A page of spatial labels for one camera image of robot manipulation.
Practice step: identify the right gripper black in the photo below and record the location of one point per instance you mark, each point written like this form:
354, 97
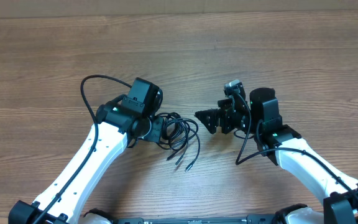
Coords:
224, 112

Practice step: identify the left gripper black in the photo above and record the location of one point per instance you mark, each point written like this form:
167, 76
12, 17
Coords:
155, 133

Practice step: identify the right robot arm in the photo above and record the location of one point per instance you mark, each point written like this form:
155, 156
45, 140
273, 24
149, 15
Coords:
285, 147

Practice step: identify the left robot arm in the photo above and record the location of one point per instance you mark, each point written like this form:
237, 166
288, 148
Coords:
115, 124

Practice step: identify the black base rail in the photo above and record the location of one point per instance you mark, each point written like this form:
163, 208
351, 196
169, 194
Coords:
194, 220

